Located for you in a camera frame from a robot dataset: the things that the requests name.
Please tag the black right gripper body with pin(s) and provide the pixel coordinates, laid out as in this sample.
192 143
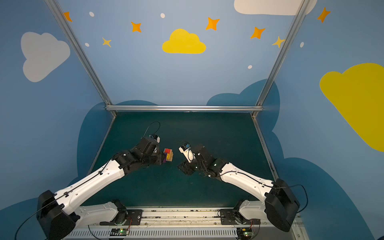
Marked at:
189 165

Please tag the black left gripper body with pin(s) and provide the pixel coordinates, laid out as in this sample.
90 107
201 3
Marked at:
159 157

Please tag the light wood block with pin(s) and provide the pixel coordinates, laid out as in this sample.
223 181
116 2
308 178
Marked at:
169 155

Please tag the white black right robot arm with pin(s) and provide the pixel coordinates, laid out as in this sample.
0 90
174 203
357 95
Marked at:
277 201

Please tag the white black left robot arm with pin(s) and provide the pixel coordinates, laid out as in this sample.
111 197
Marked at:
60 213

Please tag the left green circuit board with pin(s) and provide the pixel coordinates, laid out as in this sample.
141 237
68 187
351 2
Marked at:
119 232

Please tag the green circuit board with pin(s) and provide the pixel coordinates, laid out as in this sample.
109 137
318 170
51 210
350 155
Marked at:
244 234
119 232

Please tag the right green circuit board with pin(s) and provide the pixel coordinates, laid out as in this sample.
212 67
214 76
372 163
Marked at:
244 234

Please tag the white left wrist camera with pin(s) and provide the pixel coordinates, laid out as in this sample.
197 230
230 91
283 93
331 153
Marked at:
155 139

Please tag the aluminium front rail base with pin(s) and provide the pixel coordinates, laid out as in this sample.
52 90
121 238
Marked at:
188 224

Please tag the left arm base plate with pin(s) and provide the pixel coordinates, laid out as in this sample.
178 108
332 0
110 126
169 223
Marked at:
125 218

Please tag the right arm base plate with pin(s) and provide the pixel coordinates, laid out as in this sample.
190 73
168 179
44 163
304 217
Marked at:
231 217

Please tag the aluminium back frame rail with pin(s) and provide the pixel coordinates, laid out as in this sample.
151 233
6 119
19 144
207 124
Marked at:
147 108

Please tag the aluminium left corner post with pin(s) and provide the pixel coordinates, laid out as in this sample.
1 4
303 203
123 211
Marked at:
64 24

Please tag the aluminium corner post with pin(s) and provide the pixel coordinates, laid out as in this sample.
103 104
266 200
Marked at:
290 37
64 24

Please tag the aluminium right corner post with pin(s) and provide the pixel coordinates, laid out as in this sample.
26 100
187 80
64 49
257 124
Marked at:
290 37

